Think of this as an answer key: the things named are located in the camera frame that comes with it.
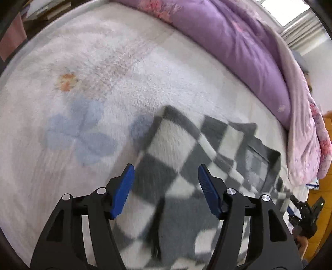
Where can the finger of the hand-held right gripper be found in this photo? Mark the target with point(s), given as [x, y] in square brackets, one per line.
[298, 202]

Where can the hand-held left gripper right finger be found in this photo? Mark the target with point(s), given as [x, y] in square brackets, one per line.
[208, 193]

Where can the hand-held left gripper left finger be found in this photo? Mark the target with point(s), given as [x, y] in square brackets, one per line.
[122, 193]

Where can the grey white checkered fleece garment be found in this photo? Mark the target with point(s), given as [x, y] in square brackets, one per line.
[179, 158]

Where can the person's right hand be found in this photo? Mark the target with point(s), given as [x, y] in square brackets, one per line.
[302, 244]

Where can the white fluffy flower-print blanket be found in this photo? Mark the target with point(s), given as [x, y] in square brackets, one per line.
[103, 78]

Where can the purple floral quilt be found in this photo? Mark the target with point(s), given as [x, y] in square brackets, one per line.
[233, 49]

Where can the light curtain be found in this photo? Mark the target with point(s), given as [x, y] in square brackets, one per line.
[302, 32]

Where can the grey bed sheet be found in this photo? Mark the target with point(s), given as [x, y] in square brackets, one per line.
[31, 44]

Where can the pink hanging cloth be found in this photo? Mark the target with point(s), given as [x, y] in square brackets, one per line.
[11, 39]

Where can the window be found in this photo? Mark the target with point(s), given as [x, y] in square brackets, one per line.
[285, 10]

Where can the stack of books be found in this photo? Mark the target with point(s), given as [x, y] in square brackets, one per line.
[49, 9]

